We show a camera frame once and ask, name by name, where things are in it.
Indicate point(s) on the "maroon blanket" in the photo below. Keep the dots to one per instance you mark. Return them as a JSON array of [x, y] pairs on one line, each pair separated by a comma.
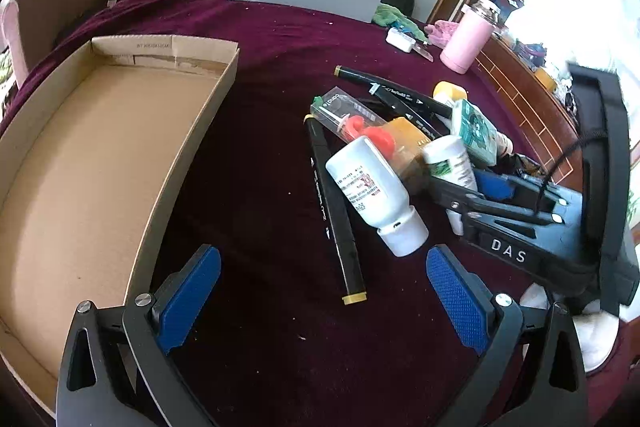
[[270, 107]]

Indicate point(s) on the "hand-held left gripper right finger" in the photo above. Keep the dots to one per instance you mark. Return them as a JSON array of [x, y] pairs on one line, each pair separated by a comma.
[[457, 297]]

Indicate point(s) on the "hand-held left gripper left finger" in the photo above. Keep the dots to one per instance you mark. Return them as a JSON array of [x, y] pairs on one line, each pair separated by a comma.
[[195, 292]]

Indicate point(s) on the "wooden cabinet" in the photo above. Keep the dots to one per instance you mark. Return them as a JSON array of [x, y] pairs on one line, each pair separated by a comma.
[[520, 87]]

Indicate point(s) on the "yellow snack packet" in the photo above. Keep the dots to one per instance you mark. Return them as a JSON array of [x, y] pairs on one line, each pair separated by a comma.
[[407, 137]]

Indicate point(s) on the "pink bottle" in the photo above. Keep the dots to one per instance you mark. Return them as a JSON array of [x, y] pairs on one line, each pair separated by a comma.
[[462, 44]]

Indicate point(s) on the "black marker olive cap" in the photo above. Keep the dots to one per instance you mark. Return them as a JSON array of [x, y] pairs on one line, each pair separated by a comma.
[[380, 83]]

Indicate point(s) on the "shallow cardboard box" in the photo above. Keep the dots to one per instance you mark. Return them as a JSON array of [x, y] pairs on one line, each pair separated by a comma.
[[100, 157]]

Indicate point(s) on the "black marker yellow cap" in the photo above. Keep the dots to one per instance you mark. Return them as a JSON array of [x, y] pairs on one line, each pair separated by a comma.
[[330, 207]]

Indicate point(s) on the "green cloth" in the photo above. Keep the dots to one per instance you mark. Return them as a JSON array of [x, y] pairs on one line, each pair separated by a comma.
[[392, 14]]

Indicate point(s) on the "red candle clear packet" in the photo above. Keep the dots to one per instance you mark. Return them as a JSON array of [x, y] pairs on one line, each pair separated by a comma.
[[340, 109]]

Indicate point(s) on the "person's right hand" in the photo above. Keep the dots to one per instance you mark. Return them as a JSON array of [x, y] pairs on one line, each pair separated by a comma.
[[595, 337]]

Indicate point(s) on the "small white glue bottle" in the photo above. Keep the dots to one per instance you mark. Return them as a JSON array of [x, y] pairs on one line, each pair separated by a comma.
[[400, 40]]

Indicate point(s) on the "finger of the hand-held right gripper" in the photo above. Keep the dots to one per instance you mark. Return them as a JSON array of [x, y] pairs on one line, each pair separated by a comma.
[[492, 184], [450, 194]]

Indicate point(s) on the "black marker green cap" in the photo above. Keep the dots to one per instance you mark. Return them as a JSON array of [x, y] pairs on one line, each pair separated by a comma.
[[400, 109]]

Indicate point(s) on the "white bottle red print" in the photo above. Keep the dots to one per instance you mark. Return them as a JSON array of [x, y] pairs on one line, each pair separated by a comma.
[[365, 182]]

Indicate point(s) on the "teal cartoon tissue packet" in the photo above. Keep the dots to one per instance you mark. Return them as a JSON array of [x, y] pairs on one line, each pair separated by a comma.
[[472, 127]]

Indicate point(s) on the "yellow tape roll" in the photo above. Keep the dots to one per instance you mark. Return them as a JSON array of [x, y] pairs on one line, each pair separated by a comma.
[[447, 93]]

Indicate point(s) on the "white bottle green label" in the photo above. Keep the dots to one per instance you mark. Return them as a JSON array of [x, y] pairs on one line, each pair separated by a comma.
[[447, 162]]

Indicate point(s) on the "pink cloth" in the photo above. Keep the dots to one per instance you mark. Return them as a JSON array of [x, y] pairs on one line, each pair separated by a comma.
[[442, 32]]

